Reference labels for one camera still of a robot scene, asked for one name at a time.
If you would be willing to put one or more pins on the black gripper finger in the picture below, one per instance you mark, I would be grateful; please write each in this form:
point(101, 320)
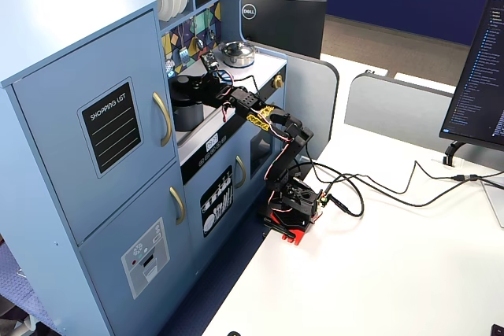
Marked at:
point(214, 90)
point(206, 77)

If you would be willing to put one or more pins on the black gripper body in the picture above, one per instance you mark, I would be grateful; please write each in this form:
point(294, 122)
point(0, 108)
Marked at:
point(195, 83)

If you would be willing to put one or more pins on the dark gray pot lid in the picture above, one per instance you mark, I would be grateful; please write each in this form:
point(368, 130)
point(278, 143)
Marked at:
point(184, 83)

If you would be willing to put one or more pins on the black robot arm red base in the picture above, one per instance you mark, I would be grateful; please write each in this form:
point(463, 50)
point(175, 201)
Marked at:
point(293, 147)

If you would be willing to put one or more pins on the gray recipient pot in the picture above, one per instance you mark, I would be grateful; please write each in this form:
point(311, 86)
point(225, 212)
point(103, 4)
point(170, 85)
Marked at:
point(188, 115)

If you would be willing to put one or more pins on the silver pot with lid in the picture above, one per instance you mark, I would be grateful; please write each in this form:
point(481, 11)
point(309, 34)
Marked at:
point(236, 54)

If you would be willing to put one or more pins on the gold stove knob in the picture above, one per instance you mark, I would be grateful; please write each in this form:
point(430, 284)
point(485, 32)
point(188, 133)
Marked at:
point(278, 81)

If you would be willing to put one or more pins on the colorful utensil backsplash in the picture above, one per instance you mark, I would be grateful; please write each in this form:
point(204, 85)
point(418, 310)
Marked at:
point(193, 33)

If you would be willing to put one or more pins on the oven door with window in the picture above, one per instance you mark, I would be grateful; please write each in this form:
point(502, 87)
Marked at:
point(260, 151)

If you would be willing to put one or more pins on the black oven control panel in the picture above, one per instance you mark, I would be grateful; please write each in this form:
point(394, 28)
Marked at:
point(212, 147)

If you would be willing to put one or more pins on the tall gray desk divider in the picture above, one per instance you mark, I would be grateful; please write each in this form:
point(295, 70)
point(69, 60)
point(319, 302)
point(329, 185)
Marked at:
point(315, 96)

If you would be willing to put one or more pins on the black Dell monitor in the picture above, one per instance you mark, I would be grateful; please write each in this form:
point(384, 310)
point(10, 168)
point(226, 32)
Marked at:
point(283, 25)

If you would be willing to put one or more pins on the black white dish rack sticker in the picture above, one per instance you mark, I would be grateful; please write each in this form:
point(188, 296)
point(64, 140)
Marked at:
point(216, 202)

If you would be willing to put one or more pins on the black shopping list board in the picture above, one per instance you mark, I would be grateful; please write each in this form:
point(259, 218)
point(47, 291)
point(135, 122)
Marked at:
point(112, 127)

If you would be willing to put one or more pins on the black table clamp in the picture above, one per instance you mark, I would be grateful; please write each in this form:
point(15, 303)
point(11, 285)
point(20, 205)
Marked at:
point(279, 230)

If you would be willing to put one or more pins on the blue dishwasher door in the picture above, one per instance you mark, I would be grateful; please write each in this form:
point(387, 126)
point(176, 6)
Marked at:
point(220, 245)

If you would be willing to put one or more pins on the low gray desk divider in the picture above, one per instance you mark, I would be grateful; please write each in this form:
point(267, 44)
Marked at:
point(393, 111)

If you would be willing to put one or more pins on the blue wooden toy kitchen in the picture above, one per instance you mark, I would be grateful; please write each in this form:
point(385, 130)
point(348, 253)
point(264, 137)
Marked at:
point(59, 37)

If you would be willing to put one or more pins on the large blue fridge door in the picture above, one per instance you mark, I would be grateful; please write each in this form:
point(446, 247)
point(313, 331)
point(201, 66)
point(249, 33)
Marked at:
point(51, 163)

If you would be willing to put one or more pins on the gray ice dispenser sticker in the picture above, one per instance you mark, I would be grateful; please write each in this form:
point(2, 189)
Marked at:
point(145, 257)

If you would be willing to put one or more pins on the blue freezer door with dispenser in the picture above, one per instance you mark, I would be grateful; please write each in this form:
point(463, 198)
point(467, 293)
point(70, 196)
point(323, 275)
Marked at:
point(177, 273)

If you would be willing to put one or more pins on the small black round object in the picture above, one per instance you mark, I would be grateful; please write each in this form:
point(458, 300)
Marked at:
point(234, 333)

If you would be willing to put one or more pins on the monitor showing dark screen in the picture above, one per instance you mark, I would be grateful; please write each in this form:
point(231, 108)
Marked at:
point(478, 76)

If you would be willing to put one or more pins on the small black corner object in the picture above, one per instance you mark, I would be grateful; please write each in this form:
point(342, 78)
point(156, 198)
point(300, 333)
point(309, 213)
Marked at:
point(498, 330)

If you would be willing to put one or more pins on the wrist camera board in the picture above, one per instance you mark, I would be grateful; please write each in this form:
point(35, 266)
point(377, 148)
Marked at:
point(209, 61)

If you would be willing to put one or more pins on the black monitor mount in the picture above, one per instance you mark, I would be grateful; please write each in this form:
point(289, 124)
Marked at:
point(453, 153)

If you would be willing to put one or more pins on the silver monitor base plate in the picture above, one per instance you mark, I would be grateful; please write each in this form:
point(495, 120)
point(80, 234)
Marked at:
point(496, 202)

